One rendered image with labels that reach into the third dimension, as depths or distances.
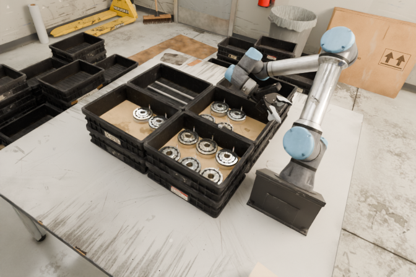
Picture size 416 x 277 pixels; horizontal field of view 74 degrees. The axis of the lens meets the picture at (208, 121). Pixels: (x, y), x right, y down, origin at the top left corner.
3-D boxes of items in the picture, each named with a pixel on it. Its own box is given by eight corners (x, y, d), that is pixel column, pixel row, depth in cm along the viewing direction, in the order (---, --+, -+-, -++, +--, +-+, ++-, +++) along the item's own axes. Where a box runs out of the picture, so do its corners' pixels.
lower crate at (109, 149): (182, 142, 154) (182, 126, 146) (145, 177, 134) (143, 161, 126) (129, 114, 169) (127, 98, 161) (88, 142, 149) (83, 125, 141)
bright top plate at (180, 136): (202, 135, 137) (202, 133, 136) (192, 147, 130) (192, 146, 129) (184, 127, 140) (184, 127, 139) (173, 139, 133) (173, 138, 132)
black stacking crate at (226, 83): (293, 102, 172) (298, 87, 164) (274, 128, 152) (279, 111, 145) (236, 80, 186) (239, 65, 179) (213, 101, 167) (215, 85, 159)
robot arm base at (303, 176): (309, 189, 126) (319, 169, 126) (314, 194, 112) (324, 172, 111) (278, 174, 130) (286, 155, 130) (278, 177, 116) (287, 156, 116)
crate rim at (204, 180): (254, 148, 126) (255, 144, 124) (220, 193, 106) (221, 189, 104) (183, 113, 140) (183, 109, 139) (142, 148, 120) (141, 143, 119)
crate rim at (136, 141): (183, 113, 140) (183, 109, 139) (142, 148, 120) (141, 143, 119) (125, 85, 155) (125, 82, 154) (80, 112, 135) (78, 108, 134)
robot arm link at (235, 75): (232, 61, 131) (221, 76, 132) (251, 75, 130) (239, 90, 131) (234, 63, 138) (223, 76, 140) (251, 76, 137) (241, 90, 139)
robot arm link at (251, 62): (257, 54, 140) (244, 71, 142) (248, 43, 131) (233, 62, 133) (268, 60, 136) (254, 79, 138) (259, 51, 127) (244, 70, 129)
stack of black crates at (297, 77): (314, 112, 277) (331, 73, 248) (307, 130, 256) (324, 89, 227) (277, 99, 290) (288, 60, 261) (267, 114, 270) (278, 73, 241)
